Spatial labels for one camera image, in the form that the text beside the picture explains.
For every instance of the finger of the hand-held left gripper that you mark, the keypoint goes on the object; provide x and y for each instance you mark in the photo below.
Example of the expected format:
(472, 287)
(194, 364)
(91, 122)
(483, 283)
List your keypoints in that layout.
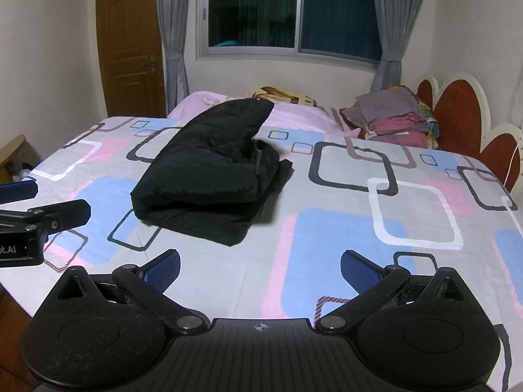
(18, 191)
(69, 213)

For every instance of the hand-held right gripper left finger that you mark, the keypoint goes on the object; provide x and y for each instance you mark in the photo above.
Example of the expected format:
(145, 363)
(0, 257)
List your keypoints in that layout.
(161, 271)

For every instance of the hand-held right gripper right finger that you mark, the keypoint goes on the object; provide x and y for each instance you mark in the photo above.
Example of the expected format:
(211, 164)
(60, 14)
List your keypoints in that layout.
(359, 271)

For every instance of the black padded jacket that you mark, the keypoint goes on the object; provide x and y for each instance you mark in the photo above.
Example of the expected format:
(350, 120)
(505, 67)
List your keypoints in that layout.
(204, 171)

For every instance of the wooden bedside furniture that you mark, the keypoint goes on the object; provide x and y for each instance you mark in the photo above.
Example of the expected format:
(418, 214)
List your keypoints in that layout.
(16, 147)

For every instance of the bed with patterned sheet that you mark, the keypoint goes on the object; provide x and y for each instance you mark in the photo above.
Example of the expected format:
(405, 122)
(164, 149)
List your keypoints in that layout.
(327, 196)

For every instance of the pink folded cloth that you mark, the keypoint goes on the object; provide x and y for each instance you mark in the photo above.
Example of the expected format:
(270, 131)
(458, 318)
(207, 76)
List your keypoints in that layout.
(392, 124)

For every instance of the colourful printed cloth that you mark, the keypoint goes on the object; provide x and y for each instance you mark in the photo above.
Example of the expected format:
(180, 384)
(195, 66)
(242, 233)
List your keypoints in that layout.
(431, 130)

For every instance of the pink blanket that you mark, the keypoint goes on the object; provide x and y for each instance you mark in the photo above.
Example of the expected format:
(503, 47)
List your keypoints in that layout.
(192, 104)

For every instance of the brown wooden door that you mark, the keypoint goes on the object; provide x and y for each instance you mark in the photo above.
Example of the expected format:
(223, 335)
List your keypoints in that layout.
(126, 49)

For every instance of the red and white headboard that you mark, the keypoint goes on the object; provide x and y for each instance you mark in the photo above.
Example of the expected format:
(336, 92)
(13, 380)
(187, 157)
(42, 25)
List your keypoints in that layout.
(457, 110)

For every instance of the yellow printed pillow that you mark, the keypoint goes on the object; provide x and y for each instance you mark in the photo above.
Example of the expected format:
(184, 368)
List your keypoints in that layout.
(286, 96)

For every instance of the grey curtain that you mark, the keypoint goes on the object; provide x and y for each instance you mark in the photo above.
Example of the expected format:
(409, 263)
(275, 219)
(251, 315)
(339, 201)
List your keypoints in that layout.
(173, 28)
(394, 16)

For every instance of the sliding glass window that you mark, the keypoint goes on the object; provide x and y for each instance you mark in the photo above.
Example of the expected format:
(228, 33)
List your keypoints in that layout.
(253, 8)

